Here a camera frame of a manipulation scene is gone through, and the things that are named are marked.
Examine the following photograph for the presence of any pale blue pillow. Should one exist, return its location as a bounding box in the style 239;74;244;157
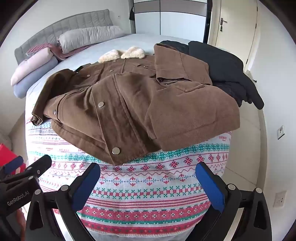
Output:
13;57;58;99

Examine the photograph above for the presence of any white and grey wardrobe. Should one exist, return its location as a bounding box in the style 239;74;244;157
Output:
133;0;208;42

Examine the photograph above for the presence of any patterned knit blanket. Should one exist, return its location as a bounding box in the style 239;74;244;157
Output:
24;117;233;234

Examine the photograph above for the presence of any grey padded headboard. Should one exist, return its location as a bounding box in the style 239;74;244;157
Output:
14;9;114;65

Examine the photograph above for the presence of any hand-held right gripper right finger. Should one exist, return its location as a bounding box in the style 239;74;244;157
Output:
187;162;273;241

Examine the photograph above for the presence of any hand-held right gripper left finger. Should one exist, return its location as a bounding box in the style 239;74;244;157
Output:
25;162;101;241

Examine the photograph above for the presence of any cream door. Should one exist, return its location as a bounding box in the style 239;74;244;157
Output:
207;0;258;67

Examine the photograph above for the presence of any grey-white pillow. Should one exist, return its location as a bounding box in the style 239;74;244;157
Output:
57;25;125;54

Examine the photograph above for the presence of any striped maroon pillow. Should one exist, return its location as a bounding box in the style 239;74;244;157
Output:
25;43;52;57

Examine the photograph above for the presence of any red box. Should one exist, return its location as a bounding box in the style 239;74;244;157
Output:
0;143;14;168

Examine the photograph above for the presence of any pink pillow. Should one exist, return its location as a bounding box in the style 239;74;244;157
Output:
10;47;53;86

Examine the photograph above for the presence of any black quilted jacket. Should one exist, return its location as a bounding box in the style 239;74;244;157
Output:
159;40;247;107

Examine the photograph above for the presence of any white wall socket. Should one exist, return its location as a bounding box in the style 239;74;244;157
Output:
274;190;287;207

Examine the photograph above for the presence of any brown jacket with fleece collar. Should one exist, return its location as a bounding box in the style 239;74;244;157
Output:
31;43;241;166

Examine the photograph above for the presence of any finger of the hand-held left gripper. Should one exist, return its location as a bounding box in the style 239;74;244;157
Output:
0;156;25;178
24;154;52;179

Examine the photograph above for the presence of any mauve pillow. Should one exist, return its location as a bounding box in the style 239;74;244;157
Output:
47;44;93;62

